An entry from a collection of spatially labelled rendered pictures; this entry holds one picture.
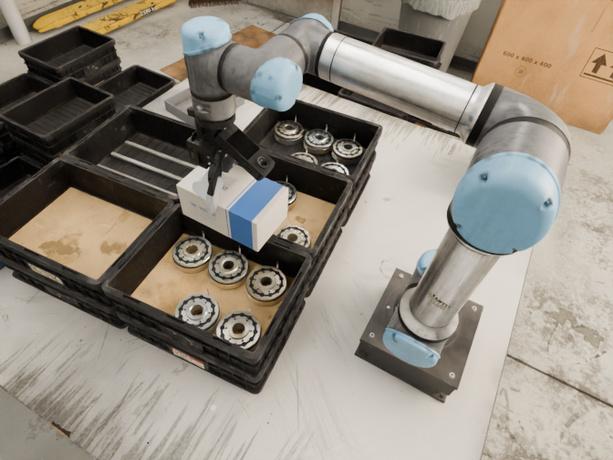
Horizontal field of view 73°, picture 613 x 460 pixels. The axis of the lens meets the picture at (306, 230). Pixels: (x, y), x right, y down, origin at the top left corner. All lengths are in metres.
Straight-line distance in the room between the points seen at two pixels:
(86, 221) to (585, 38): 3.30
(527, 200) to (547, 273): 2.03
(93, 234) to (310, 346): 0.67
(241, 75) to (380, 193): 0.97
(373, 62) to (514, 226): 0.33
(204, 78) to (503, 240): 0.49
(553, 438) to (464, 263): 1.52
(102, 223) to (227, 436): 0.67
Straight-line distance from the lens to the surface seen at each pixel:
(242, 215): 0.83
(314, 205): 1.27
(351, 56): 0.71
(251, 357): 0.89
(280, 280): 1.06
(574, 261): 2.70
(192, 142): 0.82
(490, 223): 0.56
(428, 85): 0.68
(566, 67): 3.70
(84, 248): 1.26
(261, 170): 0.77
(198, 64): 0.70
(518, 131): 0.60
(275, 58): 0.65
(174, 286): 1.11
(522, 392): 2.12
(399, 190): 1.57
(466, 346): 1.13
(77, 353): 1.25
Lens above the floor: 1.75
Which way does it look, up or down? 50 degrees down
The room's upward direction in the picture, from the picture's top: 6 degrees clockwise
